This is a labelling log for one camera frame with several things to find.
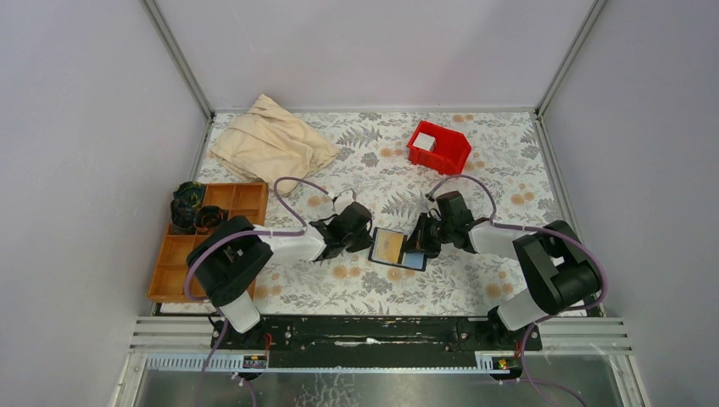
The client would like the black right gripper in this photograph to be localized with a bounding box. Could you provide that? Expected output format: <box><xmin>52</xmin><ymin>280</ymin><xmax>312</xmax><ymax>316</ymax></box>
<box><xmin>401</xmin><ymin>214</ymin><xmax>453</xmax><ymax>256</ymax></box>

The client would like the orange credit card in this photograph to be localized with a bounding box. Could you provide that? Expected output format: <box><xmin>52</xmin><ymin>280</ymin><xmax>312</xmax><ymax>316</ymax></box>
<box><xmin>371</xmin><ymin>229</ymin><xmax>405</xmax><ymax>264</ymax></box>

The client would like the black leather card holder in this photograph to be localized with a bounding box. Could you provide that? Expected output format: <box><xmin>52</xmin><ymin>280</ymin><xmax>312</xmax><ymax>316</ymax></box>
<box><xmin>368</xmin><ymin>227</ymin><xmax>427</xmax><ymax>271</ymax></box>

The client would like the red plastic bin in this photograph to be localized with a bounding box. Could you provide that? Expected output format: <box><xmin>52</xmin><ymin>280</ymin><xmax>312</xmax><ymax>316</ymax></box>
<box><xmin>407</xmin><ymin>120</ymin><xmax>471</xmax><ymax>175</ymax></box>

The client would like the stack of credit cards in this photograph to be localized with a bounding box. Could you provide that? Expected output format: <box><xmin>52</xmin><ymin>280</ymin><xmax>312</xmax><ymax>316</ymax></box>
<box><xmin>412</xmin><ymin>132</ymin><xmax>436</xmax><ymax>152</ymax></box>

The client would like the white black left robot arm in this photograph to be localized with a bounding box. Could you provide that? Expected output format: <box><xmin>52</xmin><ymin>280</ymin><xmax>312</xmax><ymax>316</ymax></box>
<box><xmin>186</xmin><ymin>202</ymin><xmax>372</xmax><ymax>348</ymax></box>

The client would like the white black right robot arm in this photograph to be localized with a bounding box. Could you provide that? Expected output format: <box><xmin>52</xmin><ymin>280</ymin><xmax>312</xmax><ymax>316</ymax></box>
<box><xmin>403</xmin><ymin>191</ymin><xmax>603</xmax><ymax>349</ymax></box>

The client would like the beige folded cloth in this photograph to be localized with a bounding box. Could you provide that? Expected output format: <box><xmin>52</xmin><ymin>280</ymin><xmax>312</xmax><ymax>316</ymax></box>
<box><xmin>209</xmin><ymin>94</ymin><xmax>339</xmax><ymax>197</ymax></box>

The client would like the dark green rolled cloth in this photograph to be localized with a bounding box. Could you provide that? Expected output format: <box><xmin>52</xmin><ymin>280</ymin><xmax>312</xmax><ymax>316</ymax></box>
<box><xmin>172</xmin><ymin>181</ymin><xmax>206</xmax><ymax>209</ymax></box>

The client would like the dark floral rolled cloth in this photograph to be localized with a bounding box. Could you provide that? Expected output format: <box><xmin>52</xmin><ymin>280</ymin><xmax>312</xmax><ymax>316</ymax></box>
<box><xmin>169</xmin><ymin>199</ymin><xmax>197</xmax><ymax>235</ymax></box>

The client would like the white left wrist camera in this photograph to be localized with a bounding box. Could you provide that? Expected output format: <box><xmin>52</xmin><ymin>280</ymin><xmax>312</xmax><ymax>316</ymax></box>
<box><xmin>332</xmin><ymin>189</ymin><xmax>356</xmax><ymax>215</ymax></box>

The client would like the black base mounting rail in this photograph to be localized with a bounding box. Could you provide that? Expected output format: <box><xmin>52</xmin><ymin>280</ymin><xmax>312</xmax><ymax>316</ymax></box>
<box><xmin>211</xmin><ymin>315</ymin><xmax>543</xmax><ymax>369</ymax></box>

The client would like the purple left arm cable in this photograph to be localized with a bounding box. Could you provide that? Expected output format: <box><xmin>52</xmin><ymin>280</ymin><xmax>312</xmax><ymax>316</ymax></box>
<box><xmin>182</xmin><ymin>176</ymin><xmax>338</xmax><ymax>407</ymax></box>

